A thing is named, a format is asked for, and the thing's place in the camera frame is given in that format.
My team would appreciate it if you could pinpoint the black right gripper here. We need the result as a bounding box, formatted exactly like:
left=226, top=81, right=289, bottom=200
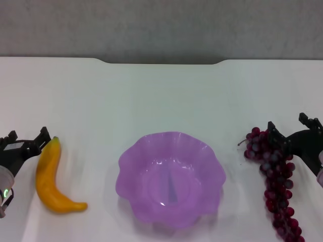
left=267, top=112, right=323, bottom=176

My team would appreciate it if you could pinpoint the purple wavy plastic bowl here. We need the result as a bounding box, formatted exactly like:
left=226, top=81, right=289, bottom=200
left=115, top=131, right=227, bottom=230

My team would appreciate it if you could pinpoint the yellow banana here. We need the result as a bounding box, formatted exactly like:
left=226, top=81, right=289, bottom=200
left=35, top=136, right=88, bottom=214

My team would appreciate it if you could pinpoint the black cable with grey plug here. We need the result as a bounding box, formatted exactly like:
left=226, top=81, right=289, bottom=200
left=0, top=188, right=15, bottom=219

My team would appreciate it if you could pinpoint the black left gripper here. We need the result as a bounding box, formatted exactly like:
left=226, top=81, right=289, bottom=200
left=0, top=127, right=50, bottom=178

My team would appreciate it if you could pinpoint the red grape bunch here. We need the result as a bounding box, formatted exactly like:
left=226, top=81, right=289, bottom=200
left=237, top=127, right=306, bottom=242

